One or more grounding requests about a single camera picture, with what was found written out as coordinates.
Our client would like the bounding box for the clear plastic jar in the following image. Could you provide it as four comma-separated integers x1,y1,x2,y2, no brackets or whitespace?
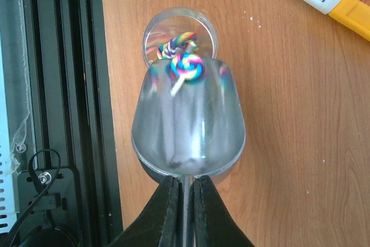
142,7,219,67

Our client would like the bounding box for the orange plastic candy bin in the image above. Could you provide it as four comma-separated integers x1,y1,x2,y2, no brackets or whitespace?
329,0,369,40

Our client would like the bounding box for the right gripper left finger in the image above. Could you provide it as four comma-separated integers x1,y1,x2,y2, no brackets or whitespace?
109,176,179,247

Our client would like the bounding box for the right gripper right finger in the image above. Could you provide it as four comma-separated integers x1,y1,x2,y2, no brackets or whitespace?
194,176,253,246

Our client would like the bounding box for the light blue slotted cable duct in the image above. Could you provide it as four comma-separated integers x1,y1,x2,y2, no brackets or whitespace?
1,49,17,234

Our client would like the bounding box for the metal candy scoop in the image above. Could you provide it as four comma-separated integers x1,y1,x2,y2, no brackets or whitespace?
131,58,246,246

